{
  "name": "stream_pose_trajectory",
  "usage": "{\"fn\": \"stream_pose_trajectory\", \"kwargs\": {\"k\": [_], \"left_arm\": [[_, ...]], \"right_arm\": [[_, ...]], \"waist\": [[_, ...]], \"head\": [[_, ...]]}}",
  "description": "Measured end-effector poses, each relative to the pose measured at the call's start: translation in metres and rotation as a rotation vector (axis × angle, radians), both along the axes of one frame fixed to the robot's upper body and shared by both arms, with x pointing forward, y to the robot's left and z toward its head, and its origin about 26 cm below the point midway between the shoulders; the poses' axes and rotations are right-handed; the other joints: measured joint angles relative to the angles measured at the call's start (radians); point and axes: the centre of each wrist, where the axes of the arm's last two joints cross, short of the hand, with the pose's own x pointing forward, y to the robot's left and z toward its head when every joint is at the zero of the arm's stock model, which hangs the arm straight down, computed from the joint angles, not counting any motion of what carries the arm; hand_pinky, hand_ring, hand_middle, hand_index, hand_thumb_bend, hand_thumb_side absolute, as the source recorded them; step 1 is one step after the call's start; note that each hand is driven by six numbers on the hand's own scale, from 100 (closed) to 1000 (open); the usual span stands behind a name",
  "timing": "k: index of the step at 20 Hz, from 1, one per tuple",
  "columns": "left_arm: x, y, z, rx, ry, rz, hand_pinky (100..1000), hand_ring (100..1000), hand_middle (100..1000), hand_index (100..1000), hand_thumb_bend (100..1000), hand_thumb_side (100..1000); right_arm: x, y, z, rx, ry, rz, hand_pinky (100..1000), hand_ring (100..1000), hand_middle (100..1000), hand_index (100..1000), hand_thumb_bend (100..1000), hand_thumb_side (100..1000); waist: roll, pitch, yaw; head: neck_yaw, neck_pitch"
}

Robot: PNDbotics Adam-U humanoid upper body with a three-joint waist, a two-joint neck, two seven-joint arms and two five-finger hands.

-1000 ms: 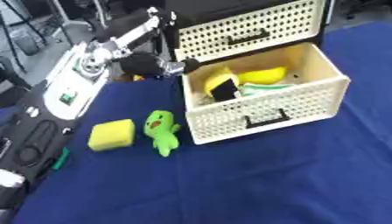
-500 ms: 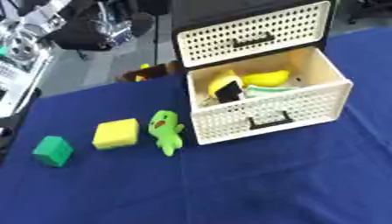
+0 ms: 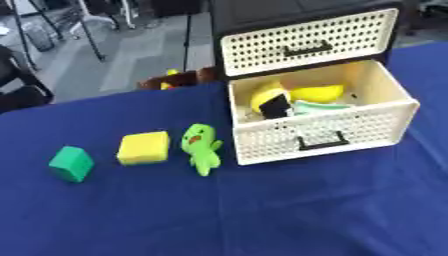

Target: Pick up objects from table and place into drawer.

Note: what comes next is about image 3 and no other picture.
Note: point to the pale open drawer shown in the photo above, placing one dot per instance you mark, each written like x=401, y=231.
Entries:
x=326, y=133

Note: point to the pale closed drawer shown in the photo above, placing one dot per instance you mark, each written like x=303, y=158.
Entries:
x=306, y=40

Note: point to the green soft toy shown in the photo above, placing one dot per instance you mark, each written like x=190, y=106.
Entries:
x=200, y=145

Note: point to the black square block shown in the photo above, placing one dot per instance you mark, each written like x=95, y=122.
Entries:
x=274, y=106

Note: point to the brown box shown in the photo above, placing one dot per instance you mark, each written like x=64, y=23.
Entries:
x=175, y=80

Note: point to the yellow sponge block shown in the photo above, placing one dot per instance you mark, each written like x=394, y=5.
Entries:
x=143, y=147

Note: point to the black stand pole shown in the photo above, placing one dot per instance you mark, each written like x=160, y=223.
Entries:
x=186, y=43

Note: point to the pale green cloth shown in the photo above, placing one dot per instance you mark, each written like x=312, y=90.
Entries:
x=318, y=107

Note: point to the yellow toy lemon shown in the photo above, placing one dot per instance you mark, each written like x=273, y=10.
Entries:
x=319, y=93

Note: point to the black cabinet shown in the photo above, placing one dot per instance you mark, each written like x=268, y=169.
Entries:
x=256, y=13

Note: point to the green block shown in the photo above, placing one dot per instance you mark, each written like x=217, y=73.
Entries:
x=71, y=164

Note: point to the black tripod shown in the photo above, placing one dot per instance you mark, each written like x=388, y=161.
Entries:
x=55, y=26

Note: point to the black chair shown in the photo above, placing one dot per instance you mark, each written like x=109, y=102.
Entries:
x=20, y=85

